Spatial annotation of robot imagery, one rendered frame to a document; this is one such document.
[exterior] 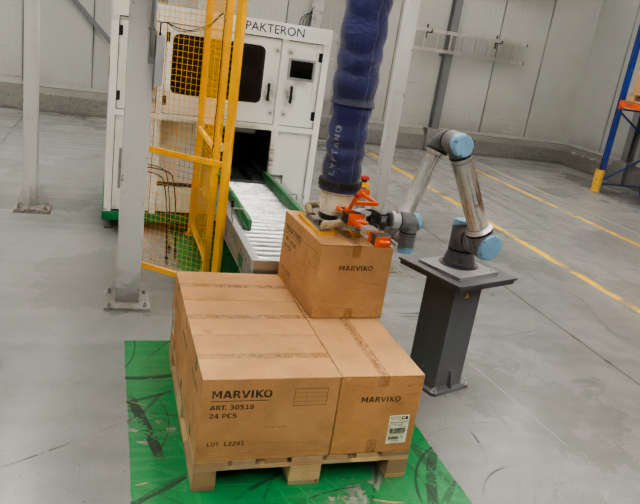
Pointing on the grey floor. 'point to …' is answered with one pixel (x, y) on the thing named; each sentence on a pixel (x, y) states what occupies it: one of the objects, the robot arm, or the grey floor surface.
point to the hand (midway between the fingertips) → (354, 218)
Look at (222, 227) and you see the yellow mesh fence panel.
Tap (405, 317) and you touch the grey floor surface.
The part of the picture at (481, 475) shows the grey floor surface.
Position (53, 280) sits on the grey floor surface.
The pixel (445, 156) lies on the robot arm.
